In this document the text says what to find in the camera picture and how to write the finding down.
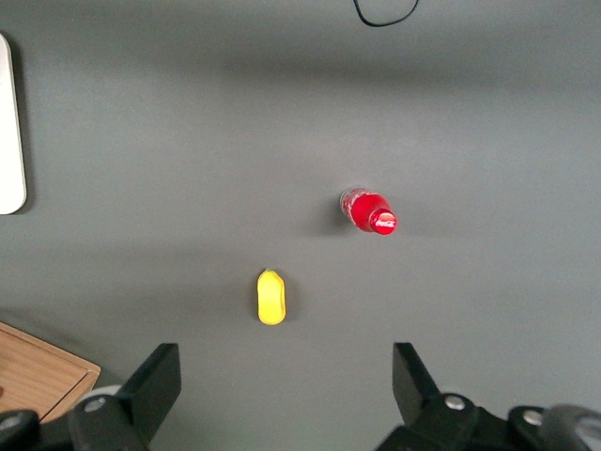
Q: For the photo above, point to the wooden drawer cabinet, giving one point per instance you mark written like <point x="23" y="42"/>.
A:
<point x="37" y="371"/>

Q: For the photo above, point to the red cola bottle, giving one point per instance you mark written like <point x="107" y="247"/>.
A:
<point x="371" y="213"/>

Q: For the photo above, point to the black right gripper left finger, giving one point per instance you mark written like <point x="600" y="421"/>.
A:
<point x="141" y="399"/>

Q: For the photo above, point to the yellow lemon toy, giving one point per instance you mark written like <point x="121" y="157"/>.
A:
<point x="271" y="298"/>

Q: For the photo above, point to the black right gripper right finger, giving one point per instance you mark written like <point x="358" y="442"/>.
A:
<point x="422" y="413"/>

